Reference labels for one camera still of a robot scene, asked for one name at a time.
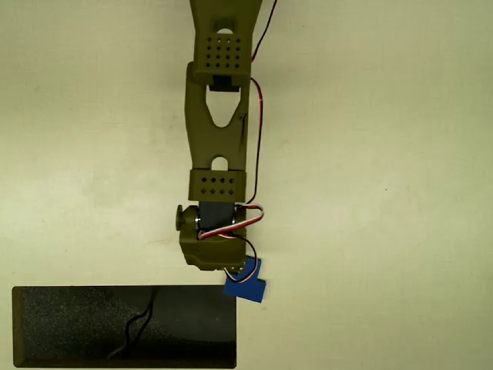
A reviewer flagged black rectangular tray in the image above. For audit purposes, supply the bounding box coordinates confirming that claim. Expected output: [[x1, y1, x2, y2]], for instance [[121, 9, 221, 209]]
[[11, 284, 238, 370]]

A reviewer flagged red black arm cable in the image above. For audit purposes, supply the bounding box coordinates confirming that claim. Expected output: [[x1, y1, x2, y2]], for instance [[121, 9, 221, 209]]
[[250, 0, 279, 65]]

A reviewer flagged blue T-shaped block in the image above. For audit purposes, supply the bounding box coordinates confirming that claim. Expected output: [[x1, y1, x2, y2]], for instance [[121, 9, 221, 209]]
[[223, 256, 268, 306]]

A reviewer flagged red white black servo cable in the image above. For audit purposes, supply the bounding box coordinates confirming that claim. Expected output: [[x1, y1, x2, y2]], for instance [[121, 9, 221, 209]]
[[196, 76, 267, 241], [223, 234, 260, 284]]

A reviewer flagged thin black cable in tray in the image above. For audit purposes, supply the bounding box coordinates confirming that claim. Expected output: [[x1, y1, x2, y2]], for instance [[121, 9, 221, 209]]
[[106, 288, 159, 359]]

